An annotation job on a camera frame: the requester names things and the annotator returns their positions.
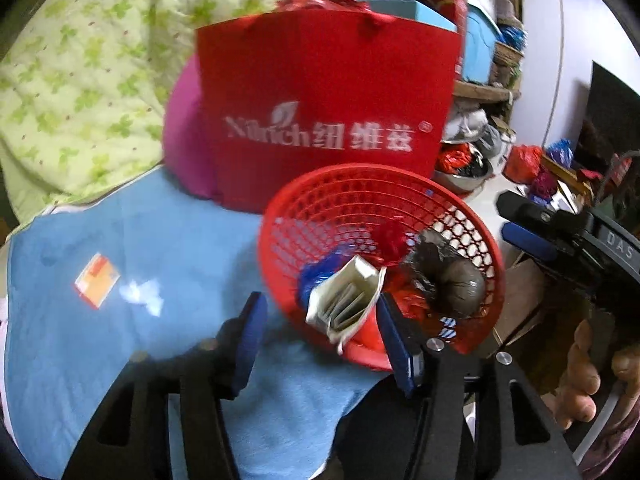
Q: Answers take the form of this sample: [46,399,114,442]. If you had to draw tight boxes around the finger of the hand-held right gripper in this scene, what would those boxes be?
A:
[495,191,576,227]
[501,222,558,263]

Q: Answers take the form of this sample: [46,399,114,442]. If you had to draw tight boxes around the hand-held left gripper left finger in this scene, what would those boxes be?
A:
[62,292,268,480]

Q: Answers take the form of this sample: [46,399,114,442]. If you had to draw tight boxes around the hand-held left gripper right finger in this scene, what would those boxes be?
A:
[376,294,581,480]

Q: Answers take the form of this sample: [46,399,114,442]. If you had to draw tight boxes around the black plastic bag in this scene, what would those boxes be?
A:
[402,232,486,320]

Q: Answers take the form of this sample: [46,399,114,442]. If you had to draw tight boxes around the white paper box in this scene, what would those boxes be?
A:
[305,255,387,356]

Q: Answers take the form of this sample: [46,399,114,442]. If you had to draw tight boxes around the blue plastic bag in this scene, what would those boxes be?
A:
[298,247,358,308]

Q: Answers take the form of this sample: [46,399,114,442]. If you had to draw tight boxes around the knotted red plastic bag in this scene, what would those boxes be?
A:
[370,216,433,321]

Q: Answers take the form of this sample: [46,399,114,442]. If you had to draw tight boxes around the red plastic basket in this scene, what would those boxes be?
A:
[257,164,507,372]

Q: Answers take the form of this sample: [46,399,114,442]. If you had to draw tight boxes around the person's right hand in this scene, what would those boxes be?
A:
[555,319,640,431]

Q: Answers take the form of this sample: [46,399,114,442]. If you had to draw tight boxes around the cardboard box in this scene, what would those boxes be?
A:
[492,255,551,356]

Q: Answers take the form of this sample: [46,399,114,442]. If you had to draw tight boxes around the metal basin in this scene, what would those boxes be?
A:
[435,160,493,193]

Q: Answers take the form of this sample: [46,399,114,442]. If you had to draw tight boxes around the shiny blue bag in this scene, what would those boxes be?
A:
[545,139,576,163]

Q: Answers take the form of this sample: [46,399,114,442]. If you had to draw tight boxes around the white and blue crumpled tissue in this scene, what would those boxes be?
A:
[119,280,165,317]

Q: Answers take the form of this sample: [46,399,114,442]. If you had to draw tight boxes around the wooden shelf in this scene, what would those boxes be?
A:
[452,80,521,106]

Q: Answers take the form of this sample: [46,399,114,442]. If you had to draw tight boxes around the blue blanket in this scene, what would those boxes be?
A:
[0,165,396,480]

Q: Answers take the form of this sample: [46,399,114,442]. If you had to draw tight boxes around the black screen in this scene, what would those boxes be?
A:
[575,60,640,171]

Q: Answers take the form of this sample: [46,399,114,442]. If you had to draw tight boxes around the orange and white box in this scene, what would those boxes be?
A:
[74,254,122,309]

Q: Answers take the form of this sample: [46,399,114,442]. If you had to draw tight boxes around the blue plastic storage box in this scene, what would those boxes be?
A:
[462,5,503,83]

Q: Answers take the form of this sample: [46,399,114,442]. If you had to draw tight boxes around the pink pillow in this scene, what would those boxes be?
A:
[162,55,221,198]

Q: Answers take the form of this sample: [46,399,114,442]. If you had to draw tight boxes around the light blue box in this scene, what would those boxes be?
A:
[372,0,458,31]

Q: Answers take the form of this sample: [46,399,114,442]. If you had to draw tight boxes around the red paper bag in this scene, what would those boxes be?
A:
[195,0,466,213]

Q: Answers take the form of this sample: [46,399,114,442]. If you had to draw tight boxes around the green floral quilt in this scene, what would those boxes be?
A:
[0,0,341,221]

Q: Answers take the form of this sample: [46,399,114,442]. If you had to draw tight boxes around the white cable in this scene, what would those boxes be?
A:
[570,380,631,466]

